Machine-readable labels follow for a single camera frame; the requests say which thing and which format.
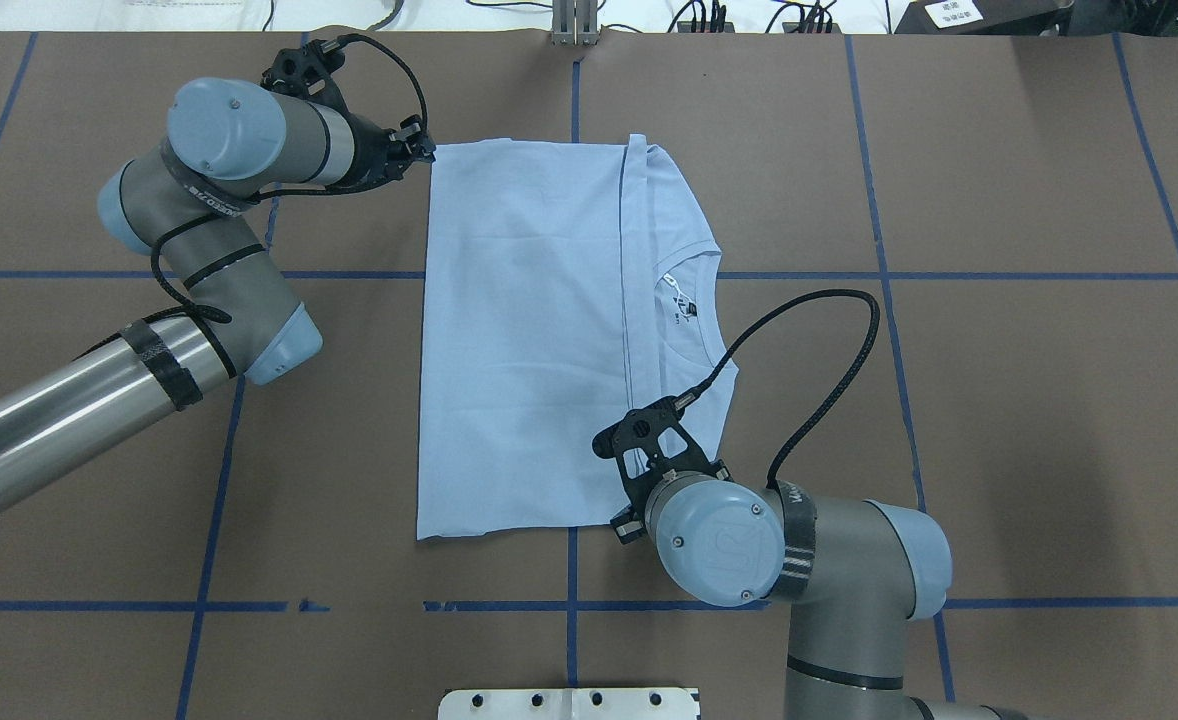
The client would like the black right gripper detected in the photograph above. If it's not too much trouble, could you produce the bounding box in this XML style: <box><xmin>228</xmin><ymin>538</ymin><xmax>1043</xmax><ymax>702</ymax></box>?
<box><xmin>609</xmin><ymin>460</ymin><xmax>732</xmax><ymax>544</ymax></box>

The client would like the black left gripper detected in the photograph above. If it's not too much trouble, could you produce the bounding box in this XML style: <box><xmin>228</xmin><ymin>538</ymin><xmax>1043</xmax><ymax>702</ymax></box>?
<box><xmin>348</xmin><ymin>115</ymin><xmax>435</xmax><ymax>190</ymax></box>

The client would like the light blue t-shirt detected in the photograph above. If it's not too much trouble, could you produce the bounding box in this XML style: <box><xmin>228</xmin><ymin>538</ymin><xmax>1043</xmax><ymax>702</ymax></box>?
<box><xmin>416</xmin><ymin>136</ymin><xmax>726</xmax><ymax>541</ymax></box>

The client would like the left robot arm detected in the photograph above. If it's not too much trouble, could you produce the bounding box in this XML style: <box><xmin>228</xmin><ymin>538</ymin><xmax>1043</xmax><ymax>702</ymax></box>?
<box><xmin>0</xmin><ymin>77</ymin><xmax>434</xmax><ymax>514</ymax></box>

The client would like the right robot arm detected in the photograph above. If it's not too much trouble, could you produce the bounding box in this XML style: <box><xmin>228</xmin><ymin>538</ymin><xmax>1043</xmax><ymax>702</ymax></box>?
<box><xmin>609</xmin><ymin>462</ymin><xmax>1023</xmax><ymax>719</ymax></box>

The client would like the small electronics board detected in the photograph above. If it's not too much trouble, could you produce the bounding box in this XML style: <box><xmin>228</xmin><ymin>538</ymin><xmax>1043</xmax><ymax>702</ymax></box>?
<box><xmin>666</xmin><ymin>0</ymin><xmax>734</xmax><ymax>35</ymax></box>

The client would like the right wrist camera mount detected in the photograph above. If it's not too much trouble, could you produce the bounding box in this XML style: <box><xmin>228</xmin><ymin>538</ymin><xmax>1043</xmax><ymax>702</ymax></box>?
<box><xmin>593</xmin><ymin>389</ymin><xmax>712</xmax><ymax>511</ymax></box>

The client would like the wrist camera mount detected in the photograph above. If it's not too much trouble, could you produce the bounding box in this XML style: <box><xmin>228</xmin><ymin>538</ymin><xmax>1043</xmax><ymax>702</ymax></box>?
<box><xmin>259</xmin><ymin>40</ymin><xmax>350</xmax><ymax>115</ymax></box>
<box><xmin>593</xmin><ymin>389</ymin><xmax>712</xmax><ymax>511</ymax></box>

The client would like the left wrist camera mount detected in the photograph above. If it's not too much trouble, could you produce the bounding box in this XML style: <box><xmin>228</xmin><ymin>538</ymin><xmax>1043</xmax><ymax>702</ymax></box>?
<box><xmin>259</xmin><ymin>40</ymin><xmax>350</xmax><ymax>115</ymax></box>

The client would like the white camera pillar base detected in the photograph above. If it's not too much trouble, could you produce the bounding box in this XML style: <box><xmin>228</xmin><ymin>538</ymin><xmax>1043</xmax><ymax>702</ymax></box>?
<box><xmin>437</xmin><ymin>687</ymin><xmax>702</xmax><ymax>719</ymax></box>

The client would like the aluminium frame post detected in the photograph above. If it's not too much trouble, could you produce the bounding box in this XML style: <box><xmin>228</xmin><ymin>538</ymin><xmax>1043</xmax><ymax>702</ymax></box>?
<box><xmin>549</xmin><ymin>0</ymin><xmax>601</xmax><ymax>47</ymax></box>

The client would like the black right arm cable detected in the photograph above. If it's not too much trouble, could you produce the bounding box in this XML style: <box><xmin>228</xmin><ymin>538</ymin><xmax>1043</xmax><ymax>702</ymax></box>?
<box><xmin>674</xmin><ymin>289</ymin><xmax>882</xmax><ymax>491</ymax></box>

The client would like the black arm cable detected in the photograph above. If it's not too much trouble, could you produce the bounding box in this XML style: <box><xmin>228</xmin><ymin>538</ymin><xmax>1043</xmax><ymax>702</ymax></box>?
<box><xmin>148</xmin><ymin>33</ymin><xmax>430</xmax><ymax>326</ymax></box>
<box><xmin>674</xmin><ymin>289</ymin><xmax>882</xmax><ymax>491</ymax></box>

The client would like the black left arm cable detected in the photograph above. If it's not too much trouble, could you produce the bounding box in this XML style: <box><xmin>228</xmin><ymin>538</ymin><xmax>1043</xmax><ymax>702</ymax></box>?
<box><xmin>148</xmin><ymin>33</ymin><xmax>430</xmax><ymax>326</ymax></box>

